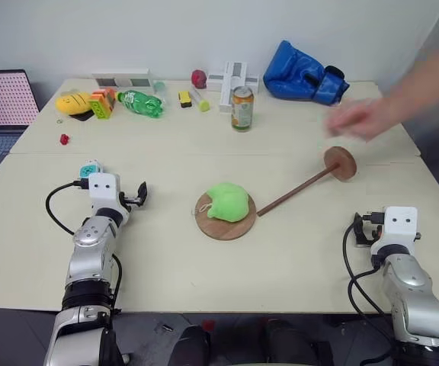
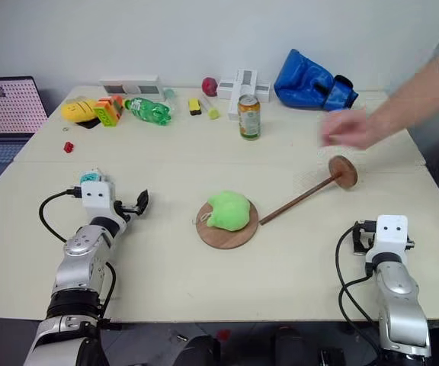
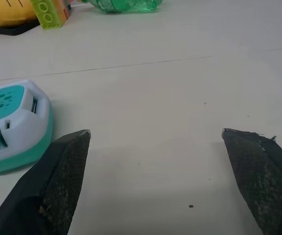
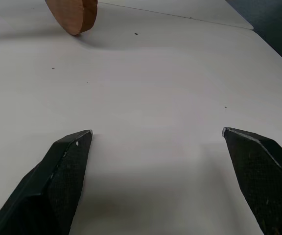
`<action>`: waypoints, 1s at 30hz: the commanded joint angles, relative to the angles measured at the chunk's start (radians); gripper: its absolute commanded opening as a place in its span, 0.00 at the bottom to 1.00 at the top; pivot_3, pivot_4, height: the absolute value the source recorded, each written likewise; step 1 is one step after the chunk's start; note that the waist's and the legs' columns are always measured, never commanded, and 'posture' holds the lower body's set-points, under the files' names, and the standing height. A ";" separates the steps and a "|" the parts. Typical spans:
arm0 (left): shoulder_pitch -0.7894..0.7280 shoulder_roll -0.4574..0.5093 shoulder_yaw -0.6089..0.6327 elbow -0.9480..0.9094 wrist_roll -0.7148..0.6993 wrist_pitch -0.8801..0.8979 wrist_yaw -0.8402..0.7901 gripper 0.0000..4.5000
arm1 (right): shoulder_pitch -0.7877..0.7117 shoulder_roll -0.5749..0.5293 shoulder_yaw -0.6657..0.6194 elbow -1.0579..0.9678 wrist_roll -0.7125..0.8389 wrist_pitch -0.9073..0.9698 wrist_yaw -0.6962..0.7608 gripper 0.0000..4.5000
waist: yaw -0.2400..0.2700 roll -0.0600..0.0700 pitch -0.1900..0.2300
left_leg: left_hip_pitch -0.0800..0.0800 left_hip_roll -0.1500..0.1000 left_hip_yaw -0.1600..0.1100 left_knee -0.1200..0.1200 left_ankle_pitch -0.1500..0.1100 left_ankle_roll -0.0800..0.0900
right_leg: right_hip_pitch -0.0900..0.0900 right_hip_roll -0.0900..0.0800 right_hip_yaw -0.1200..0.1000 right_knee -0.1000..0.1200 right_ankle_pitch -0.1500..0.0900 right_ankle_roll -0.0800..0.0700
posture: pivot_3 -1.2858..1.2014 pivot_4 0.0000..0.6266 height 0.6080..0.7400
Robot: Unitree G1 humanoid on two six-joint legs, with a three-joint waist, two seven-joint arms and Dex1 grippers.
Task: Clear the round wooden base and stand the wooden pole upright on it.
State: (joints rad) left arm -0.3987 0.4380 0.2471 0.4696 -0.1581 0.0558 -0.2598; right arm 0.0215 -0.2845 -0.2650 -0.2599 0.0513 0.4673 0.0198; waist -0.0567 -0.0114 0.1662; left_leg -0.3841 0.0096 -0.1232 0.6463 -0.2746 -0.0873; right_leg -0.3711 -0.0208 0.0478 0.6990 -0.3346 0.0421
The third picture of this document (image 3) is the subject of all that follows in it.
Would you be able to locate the yellow plush toy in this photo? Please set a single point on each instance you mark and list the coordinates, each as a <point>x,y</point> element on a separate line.
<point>6,13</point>

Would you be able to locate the green toy brick block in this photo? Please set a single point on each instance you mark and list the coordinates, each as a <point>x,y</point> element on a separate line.
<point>51,12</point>

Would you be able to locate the teal and white plastic device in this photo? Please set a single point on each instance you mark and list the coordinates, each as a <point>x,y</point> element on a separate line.
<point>11,122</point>

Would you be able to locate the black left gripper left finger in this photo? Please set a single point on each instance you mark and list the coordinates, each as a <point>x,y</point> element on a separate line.
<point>57,186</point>

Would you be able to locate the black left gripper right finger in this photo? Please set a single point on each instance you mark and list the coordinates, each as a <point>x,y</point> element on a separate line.
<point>261,176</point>

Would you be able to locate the green plastic bottle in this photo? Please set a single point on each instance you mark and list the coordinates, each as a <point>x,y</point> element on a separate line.
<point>124,5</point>

